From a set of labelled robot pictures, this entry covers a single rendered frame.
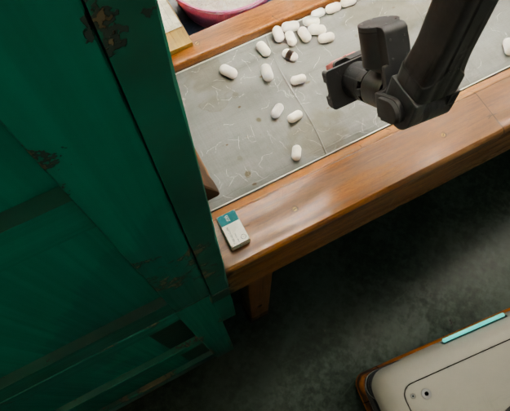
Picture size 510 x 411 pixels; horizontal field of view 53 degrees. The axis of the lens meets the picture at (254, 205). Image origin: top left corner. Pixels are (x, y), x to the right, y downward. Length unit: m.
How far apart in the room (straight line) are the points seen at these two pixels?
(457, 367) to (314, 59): 0.82
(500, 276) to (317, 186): 1.01
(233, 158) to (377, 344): 0.88
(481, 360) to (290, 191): 0.74
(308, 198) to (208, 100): 0.29
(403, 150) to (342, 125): 0.13
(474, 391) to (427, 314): 0.36
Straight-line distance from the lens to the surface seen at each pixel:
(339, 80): 0.84
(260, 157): 0.97
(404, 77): 0.68
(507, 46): 1.19
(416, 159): 0.98
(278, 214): 0.90
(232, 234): 0.87
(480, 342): 1.45
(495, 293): 1.80
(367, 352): 1.65
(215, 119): 1.01
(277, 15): 1.12
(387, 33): 0.72
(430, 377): 1.40
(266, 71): 1.04
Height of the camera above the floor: 1.61
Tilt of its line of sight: 69 degrees down
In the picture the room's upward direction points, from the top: 1 degrees counter-clockwise
